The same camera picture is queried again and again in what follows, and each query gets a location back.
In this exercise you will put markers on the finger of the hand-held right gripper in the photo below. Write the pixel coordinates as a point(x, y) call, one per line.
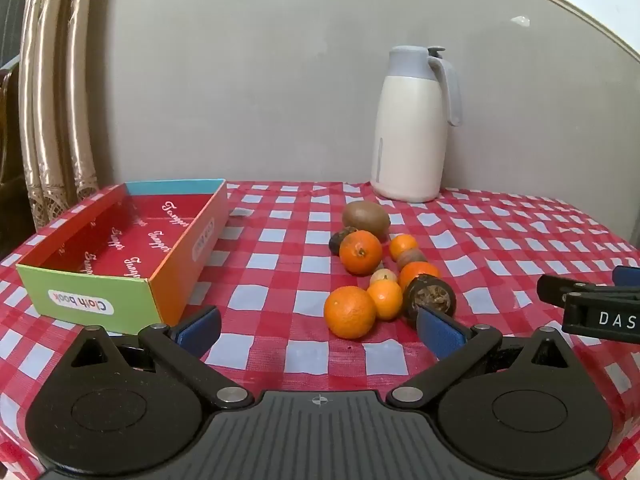
point(627, 276)
point(555, 287)

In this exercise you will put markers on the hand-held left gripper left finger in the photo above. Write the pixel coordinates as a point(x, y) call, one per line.
point(200, 332)

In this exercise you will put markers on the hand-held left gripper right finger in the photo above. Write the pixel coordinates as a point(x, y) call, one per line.
point(440, 335)

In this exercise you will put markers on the cracked dark passion fruit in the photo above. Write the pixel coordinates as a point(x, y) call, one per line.
point(430, 295)

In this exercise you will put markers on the small orange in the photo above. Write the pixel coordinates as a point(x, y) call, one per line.
point(385, 300)
point(402, 246)
point(415, 272)

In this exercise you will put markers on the small yellow longan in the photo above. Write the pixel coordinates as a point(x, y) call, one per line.
point(384, 276)

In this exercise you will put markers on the small tan fruit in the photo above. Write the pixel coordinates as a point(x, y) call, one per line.
point(410, 258)

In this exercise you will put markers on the large orange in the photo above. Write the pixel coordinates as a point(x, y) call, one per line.
point(361, 252)
point(350, 312)

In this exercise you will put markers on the colourful cardboard box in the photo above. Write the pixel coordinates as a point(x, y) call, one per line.
point(190, 240)

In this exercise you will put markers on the brown kiwi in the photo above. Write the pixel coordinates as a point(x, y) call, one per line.
point(366, 219)

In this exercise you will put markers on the dark brown passion fruit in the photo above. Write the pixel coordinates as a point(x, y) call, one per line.
point(337, 242)

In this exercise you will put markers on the red checkered tablecloth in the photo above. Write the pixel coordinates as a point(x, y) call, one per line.
point(300, 305)

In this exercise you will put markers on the cream and grey thermos jug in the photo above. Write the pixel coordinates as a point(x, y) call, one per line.
point(407, 150)

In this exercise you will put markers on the beige striped curtain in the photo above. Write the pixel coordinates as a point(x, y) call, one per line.
point(50, 110)

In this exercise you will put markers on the window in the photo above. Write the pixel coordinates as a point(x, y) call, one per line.
point(10, 20)

